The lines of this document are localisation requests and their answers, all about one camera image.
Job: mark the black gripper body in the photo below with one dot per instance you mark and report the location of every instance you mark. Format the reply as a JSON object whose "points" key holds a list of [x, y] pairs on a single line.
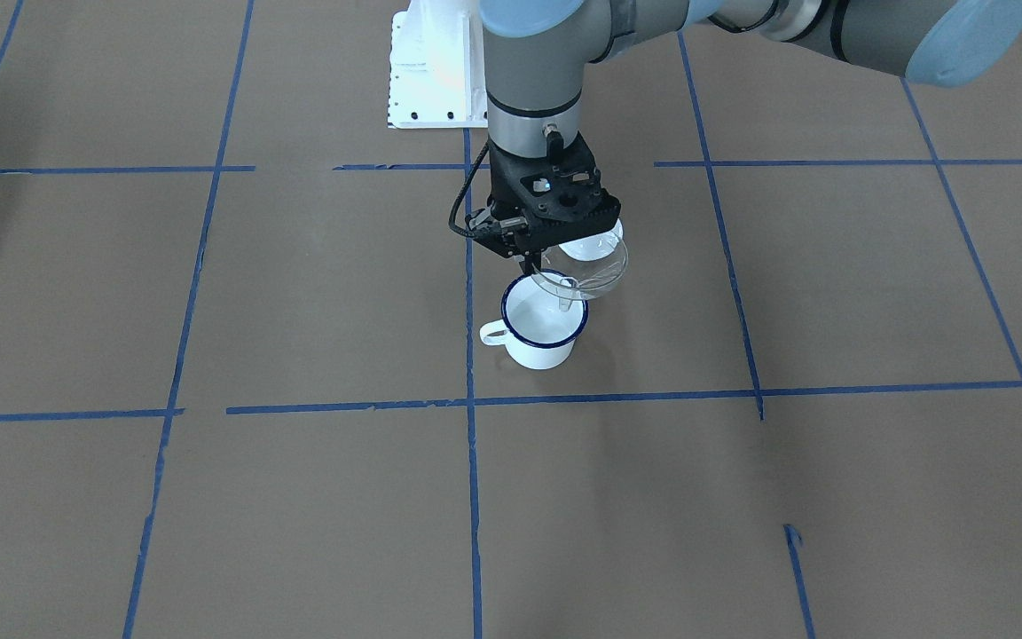
{"points": [[501, 183]]}

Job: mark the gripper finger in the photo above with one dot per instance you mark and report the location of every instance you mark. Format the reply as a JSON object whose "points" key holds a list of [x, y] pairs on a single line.
{"points": [[531, 263]]}

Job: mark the clear glass funnel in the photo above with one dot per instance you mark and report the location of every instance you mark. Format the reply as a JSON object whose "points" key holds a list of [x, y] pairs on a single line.
{"points": [[571, 281]]}

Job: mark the white ceramic lid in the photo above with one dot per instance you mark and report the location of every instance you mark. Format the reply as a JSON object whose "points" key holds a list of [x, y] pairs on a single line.
{"points": [[596, 247]]}

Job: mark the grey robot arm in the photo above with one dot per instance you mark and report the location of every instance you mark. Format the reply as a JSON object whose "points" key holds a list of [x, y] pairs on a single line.
{"points": [[536, 52]]}

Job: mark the white enamel cup blue rim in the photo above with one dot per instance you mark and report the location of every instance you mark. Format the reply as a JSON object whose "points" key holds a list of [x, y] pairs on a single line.
{"points": [[536, 327]]}

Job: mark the brown paper table cover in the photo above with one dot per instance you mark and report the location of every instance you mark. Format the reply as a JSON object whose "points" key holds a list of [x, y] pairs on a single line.
{"points": [[242, 393]]}

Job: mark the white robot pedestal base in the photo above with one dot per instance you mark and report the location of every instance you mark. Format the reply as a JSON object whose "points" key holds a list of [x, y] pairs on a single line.
{"points": [[436, 78]]}

